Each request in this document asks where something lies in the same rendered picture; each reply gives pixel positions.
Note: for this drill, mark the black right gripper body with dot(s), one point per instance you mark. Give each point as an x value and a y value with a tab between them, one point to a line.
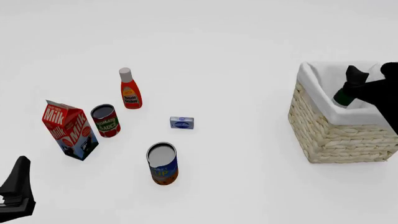
384	100

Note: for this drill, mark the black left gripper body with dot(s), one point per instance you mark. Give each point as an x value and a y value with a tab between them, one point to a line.
23	206

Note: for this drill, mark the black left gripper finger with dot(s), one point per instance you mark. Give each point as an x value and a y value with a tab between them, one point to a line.
20	179

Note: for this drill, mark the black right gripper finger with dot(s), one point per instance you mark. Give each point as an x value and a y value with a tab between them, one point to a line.
356	75

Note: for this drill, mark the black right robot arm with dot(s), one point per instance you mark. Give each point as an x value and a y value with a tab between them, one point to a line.
390	70

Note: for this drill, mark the wicker basket with white lining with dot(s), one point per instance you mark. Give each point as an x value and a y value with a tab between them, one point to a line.
339	140

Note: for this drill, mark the red and white milk carton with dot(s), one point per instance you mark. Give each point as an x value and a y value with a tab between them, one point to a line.
73	130

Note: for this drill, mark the tomato sauce can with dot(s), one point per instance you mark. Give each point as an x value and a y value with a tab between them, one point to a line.
107	123

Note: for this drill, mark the red ketchup bottle white cap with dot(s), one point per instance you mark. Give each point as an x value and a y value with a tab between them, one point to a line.
131	93

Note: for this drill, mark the blue and orange soup can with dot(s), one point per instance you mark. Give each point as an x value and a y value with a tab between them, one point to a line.
163	168

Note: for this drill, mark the small blue-grey printed box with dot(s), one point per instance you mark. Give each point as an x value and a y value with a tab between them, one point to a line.
182	123

